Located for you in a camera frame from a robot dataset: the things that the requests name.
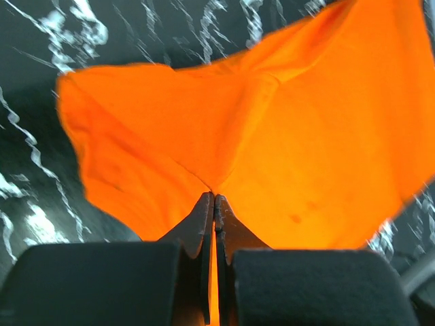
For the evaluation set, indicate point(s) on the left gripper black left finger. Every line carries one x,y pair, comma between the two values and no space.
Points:
166,282

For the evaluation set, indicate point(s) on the black marbled table mat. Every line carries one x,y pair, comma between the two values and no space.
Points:
41,41

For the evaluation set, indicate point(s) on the orange t shirt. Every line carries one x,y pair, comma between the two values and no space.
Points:
316,136

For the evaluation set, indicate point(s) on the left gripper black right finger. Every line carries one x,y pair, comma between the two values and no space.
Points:
258,285

